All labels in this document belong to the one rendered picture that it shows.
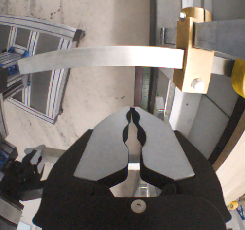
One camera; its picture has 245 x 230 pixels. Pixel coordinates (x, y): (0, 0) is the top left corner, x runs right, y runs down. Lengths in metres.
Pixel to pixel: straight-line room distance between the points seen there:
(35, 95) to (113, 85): 0.69
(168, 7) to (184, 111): 0.39
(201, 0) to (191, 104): 0.41
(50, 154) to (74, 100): 0.94
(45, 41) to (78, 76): 0.43
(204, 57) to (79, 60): 0.19
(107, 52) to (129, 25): 0.87
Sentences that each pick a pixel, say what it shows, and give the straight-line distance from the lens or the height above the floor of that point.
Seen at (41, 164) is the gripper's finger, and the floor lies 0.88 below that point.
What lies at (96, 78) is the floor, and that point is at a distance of 1.12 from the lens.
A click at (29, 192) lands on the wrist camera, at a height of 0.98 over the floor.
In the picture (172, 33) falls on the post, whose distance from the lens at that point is 0.28.
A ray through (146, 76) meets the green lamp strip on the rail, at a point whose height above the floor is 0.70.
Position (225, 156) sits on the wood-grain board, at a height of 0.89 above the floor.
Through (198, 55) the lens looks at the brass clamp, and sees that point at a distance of 0.20.
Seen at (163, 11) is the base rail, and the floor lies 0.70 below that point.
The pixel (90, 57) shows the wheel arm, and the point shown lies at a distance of 0.19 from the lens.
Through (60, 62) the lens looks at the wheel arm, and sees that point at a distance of 0.21.
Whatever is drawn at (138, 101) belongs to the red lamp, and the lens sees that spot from 0.38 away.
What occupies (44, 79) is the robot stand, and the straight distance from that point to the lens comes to 1.06.
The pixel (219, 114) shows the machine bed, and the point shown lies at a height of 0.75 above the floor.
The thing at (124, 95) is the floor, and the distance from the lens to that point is 1.14.
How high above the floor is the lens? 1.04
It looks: 60 degrees down
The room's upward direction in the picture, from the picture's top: 176 degrees counter-clockwise
